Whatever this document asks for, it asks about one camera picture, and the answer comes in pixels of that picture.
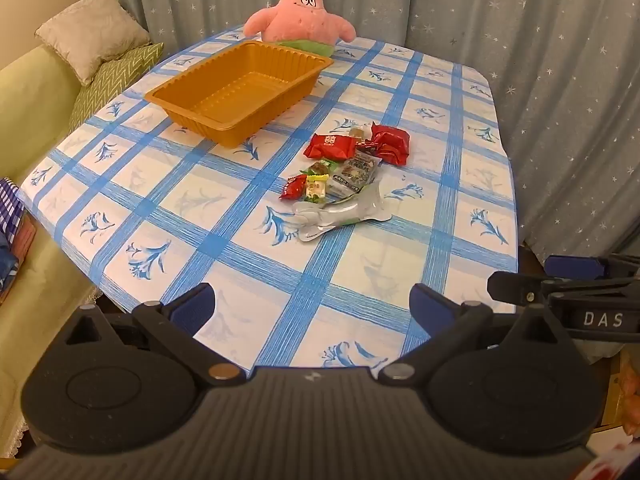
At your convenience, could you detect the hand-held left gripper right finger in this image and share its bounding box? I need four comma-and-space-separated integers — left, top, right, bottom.
378, 282, 577, 387

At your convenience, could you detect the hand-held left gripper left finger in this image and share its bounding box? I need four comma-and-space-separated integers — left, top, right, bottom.
64, 282, 247, 387

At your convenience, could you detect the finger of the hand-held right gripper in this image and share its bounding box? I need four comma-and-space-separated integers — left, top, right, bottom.
544, 254, 640, 281
487, 269, 552, 306

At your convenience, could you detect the patterned snack packet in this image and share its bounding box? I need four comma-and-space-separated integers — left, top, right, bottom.
327, 152, 381, 196

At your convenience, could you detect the yellow-green candy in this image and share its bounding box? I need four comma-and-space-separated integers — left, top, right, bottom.
304, 174, 331, 204

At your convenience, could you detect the red snack packet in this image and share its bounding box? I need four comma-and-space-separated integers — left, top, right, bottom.
304, 133, 359, 161
371, 123, 412, 167

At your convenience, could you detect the orange plastic tray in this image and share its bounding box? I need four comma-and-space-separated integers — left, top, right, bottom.
144, 41, 334, 149

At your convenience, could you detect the blue checked tablecloth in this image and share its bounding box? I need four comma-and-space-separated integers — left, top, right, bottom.
17, 30, 521, 381

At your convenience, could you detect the grey silver snack packet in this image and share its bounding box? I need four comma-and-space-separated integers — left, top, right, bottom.
291, 176, 393, 242

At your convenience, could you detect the red white printed object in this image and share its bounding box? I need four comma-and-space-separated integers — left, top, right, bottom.
575, 437, 640, 480

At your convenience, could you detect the small red candy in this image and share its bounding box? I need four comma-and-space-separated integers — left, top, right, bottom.
279, 175, 308, 202

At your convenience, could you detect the blue checked cloth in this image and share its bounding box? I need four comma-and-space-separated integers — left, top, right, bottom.
0, 177, 26, 241

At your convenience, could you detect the green zigzag pillow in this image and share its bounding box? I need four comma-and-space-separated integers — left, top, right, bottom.
67, 42, 165, 131

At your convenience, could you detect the light green sofa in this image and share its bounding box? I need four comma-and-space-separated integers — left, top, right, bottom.
0, 42, 101, 461

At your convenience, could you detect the grey star-print curtain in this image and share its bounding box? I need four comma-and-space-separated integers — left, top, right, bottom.
80, 0, 640, 266

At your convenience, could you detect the beige pillow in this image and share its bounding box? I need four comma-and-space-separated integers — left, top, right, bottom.
35, 0, 152, 86

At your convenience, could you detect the pink starfish plush toy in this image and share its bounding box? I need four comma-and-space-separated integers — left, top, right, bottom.
243, 0, 357, 57

